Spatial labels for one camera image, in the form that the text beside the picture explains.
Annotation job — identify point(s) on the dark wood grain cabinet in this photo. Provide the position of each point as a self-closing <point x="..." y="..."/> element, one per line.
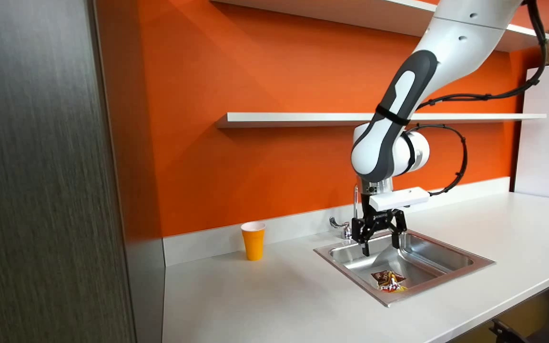
<point x="45" y="181"/>

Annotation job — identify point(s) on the black chair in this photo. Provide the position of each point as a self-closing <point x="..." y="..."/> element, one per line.
<point x="536" y="332"/>

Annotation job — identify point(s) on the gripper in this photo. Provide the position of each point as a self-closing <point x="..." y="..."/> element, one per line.
<point x="380" y="219"/>

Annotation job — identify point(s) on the steel sink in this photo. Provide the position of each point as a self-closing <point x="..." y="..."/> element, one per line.
<point x="427" y="264"/>

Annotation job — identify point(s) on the yellow and brown snack packet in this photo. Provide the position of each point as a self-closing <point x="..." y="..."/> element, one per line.
<point x="389" y="281"/>

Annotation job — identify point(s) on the white wall shelf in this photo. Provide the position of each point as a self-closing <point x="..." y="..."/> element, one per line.
<point x="303" y="119"/>
<point x="379" y="16"/>

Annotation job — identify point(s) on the orange paper cup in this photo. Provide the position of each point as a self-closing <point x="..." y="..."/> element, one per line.
<point x="253" y="243"/>

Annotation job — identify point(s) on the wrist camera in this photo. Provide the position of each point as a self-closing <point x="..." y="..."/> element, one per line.
<point x="398" y="198"/>

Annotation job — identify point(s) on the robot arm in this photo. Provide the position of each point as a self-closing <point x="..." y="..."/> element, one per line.
<point x="455" y="43"/>

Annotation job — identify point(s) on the chrome tap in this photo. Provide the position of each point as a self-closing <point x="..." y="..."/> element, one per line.
<point x="347" y="229"/>

